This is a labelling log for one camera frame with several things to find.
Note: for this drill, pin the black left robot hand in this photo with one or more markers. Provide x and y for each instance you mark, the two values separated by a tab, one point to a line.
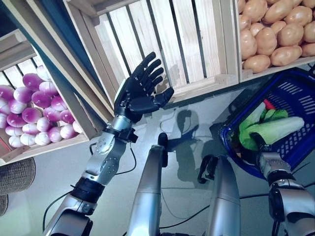
140	98

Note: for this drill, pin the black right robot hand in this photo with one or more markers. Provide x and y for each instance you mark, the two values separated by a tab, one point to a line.
259	142

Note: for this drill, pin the white green napa cabbage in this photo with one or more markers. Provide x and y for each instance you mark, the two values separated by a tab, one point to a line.
283	129

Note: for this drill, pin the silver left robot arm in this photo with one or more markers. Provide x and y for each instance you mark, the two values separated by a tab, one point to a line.
105	157

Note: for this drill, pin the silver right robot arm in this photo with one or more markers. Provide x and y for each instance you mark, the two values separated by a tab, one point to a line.
283	196

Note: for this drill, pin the blue plastic shopping basket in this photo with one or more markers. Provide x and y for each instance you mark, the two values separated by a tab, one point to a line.
246	167

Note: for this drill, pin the grey woven basket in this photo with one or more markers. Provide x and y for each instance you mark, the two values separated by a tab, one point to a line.
14	177

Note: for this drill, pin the small green vegetable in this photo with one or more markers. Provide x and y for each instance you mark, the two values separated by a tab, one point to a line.
274	114

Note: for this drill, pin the small red vegetable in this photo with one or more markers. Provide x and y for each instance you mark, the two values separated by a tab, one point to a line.
269	104

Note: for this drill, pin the wooden display stand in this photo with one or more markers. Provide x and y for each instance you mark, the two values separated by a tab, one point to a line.
44	51
98	96

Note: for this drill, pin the empty wooden slat crate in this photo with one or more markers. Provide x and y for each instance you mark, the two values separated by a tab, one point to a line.
209	84

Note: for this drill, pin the wooden crate holding potatoes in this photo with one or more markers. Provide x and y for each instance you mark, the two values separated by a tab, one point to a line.
270	71

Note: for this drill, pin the purple white turnip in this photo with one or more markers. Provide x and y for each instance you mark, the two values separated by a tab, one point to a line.
48	87
32	115
40	99
32	81
58	102
67	116
51	113
6	93
43	72
22	94

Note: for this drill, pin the brown potato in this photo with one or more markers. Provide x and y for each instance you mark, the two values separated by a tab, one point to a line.
247	44
278	12
266	40
298	15
286	55
310	32
309	49
290	34
256	9
256	64

